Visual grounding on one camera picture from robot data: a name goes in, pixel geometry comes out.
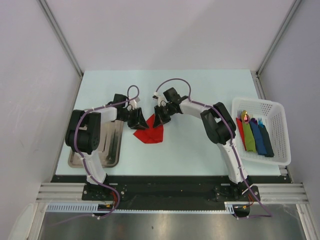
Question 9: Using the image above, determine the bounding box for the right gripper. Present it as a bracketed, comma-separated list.
[153, 103, 175, 129]

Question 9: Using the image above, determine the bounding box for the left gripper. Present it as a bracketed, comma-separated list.
[118, 107, 149, 131]

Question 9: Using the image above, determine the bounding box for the red paper napkin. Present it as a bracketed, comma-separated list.
[133, 114, 164, 144]

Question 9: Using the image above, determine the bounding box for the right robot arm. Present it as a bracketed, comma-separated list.
[153, 87, 252, 201]

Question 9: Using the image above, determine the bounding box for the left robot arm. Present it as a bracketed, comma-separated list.
[65, 93, 149, 200]

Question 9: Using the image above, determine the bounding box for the red napkin in basket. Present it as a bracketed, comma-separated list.
[236, 117, 247, 151]

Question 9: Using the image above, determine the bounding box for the green rolled napkin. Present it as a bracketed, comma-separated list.
[241, 110, 257, 153]

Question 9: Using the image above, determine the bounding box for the dark navy rolled napkin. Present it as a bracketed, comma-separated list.
[258, 118, 275, 158]

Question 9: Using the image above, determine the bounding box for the blue rolled napkin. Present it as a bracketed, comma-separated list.
[249, 118, 267, 156]

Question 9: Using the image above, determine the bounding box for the metal tray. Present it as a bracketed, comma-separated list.
[77, 120, 124, 168]

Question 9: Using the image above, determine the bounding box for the white plastic basket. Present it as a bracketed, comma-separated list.
[231, 97, 291, 166]

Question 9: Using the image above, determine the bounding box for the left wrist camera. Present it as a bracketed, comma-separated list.
[129, 97, 140, 110]

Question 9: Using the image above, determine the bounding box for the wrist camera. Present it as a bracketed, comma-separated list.
[129, 97, 140, 110]
[152, 91, 163, 105]

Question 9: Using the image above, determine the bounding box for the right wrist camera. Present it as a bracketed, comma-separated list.
[152, 91, 163, 105]

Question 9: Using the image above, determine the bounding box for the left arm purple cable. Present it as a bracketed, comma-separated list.
[51, 85, 140, 226]

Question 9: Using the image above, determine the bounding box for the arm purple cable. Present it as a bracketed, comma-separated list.
[51, 85, 140, 226]
[154, 78, 273, 218]

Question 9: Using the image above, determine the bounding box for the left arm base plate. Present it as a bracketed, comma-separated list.
[81, 183, 127, 201]

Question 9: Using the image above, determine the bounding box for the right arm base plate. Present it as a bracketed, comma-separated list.
[213, 185, 261, 202]

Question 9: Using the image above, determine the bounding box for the white cable duct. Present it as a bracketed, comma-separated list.
[46, 202, 251, 214]

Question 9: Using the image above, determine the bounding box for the aluminium frame rail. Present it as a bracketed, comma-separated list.
[36, 183, 309, 204]

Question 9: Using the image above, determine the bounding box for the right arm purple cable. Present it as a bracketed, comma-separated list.
[154, 78, 273, 218]

